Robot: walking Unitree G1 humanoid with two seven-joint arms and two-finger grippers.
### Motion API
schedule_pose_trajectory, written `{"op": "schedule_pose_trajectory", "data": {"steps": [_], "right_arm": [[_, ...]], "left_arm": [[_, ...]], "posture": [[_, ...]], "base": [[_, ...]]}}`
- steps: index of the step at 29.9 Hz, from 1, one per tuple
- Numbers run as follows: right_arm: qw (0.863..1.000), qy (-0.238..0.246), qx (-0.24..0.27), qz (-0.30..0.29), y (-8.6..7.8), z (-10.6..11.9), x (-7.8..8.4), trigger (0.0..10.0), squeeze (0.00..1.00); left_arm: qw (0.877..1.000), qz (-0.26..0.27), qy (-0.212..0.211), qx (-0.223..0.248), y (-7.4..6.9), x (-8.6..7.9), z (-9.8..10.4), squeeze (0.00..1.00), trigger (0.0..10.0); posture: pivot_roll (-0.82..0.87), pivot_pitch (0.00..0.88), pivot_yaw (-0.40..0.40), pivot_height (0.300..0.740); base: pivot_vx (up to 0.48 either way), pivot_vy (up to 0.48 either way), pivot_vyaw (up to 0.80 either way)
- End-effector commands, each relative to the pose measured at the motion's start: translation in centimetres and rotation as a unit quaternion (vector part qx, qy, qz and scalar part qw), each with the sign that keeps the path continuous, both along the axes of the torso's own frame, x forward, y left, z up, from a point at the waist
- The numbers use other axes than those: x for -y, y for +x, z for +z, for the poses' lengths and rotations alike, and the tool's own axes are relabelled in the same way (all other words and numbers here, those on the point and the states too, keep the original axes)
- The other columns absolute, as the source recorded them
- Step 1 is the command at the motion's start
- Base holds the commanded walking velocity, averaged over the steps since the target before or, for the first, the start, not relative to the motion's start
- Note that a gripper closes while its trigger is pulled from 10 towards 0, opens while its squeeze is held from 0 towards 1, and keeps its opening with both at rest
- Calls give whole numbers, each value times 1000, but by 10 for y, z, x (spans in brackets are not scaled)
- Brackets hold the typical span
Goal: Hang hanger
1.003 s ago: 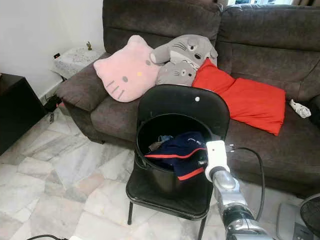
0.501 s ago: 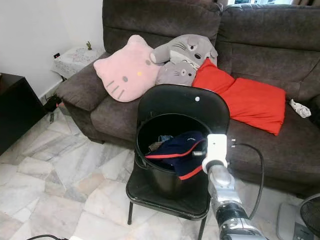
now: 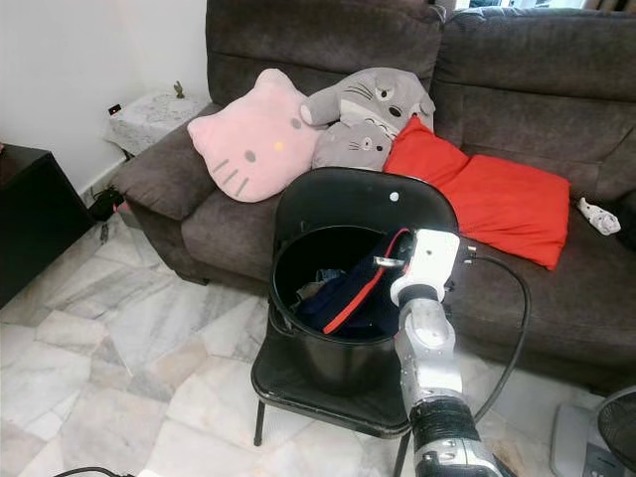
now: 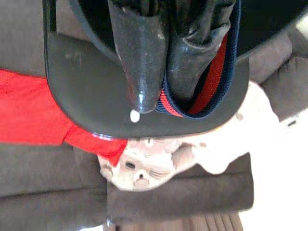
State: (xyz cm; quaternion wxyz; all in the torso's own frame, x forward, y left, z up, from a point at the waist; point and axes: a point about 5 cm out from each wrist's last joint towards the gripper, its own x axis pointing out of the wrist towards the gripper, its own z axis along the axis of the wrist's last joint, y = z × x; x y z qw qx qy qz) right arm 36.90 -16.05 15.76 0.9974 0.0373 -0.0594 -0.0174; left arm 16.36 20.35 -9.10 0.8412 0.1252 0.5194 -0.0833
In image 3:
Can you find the black fan head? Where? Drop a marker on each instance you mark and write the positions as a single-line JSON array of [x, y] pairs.
[[618, 427]]

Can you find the side table lace cloth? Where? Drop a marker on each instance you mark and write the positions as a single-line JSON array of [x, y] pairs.
[[154, 117]]

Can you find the blue denim cloth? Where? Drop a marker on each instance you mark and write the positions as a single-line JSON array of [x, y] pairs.
[[328, 276]]

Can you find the small black device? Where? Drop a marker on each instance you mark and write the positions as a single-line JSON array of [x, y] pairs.
[[115, 109]]

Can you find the pink cat face pillow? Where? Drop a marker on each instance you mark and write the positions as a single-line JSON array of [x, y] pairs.
[[253, 139]]

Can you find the black folding chair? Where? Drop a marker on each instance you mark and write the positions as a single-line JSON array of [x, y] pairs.
[[358, 197]]

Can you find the red square cushion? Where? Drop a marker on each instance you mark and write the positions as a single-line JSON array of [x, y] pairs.
[[420, 154], [512, 209]]

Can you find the black plastic bucket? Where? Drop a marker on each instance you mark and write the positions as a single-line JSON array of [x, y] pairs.
[[318, 363]]

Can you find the small dark figurine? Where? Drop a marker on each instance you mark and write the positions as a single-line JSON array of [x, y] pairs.
[[180, 90]]

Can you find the grey fan base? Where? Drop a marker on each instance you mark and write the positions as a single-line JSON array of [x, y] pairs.
[[581, 452]]

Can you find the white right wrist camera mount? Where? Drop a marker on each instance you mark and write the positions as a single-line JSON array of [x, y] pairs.
[[432, 260]]

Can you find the navy garment red stripe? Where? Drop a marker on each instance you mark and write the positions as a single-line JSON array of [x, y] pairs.
[[363, 313]]

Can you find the dark grey fabric sofa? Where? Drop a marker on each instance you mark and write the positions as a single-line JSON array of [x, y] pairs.
[[527, 70]]

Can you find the large grey plush creature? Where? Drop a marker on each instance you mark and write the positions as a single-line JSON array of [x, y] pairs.
[[373, 96]]

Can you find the small grey cat cushion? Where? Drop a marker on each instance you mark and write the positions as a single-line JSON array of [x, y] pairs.
[[351, 147]]

